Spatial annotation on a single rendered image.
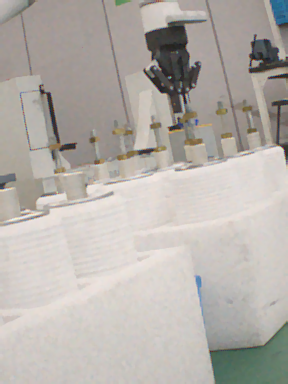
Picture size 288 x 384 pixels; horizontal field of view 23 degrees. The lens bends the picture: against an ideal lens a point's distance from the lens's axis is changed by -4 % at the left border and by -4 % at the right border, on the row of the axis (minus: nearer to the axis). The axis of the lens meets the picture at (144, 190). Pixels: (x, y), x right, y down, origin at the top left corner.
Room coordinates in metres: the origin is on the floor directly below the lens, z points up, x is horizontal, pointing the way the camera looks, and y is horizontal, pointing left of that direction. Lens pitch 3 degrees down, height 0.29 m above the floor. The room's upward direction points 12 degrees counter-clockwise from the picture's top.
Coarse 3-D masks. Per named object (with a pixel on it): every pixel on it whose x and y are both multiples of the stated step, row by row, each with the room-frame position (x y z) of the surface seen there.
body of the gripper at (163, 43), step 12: (156, 36) 1.26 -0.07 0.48; (168, 36) 1.26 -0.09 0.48; (180, 36) 1.27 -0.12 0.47; (156, 48) 1.27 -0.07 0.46; (168, 48) 1.28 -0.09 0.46; (180, 48) 1.30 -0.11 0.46; (156, 60) 1.26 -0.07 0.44; (168, 60) 1.27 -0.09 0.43; (168, 72) 1.27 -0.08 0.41; (180, 72) 1.29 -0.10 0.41
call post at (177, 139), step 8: (200, 128) 1.44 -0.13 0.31; (208, 128) 1.47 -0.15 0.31; (176, 136) 1.46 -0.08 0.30; (184, 136) 1.45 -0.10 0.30; (200, 136) 1.44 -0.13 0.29; (208, 136) 1.47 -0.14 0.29; (176, 144) 1.46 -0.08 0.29; (184, 144) 1.45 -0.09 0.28; (208, 144) 1.46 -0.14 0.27; (176, 152) 1.46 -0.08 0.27; (184, 152) 1.46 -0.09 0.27; (208, 152) 1.45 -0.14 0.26; (216, 152) 1.49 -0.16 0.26; (176, 160) 1.46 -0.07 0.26; (184, 160) 1.46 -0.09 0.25
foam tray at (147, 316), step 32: (160, 256) 0.75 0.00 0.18; (96, 288) 0.63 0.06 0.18; (128, 288) 0.67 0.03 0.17; (160, 288) 0.72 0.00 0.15; (192, 288) 0.78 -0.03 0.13; (32, 320) 0.54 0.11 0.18; (64, 320) 0.57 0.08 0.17; (96, 320) 0.61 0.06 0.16; (128, 320) 0.66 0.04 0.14; (160, 320) 0.71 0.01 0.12; (192, 320) 0.77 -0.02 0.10; (0, 352) 0.49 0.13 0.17; (32, 352) 0.53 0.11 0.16; (64, 352) 0.56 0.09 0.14; (96, 352) 0.60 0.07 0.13; (128, 352) 0.64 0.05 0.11; (160, 352) 0.70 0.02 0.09; (192, 352) 0.75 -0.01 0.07
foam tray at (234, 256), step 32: (192, 224) 0.98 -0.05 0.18; (224, 224) 0.94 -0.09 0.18; (256, 224) 0.97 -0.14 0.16; (192, 256) 0.97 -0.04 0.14; (224, 256) 0.94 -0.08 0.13; (256, 256) 0.95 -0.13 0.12; (224, 288) 0.95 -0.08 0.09; (256, 288) 0.93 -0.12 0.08; (224, 320) 0.95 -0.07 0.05; (256, 320) 0.93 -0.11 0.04
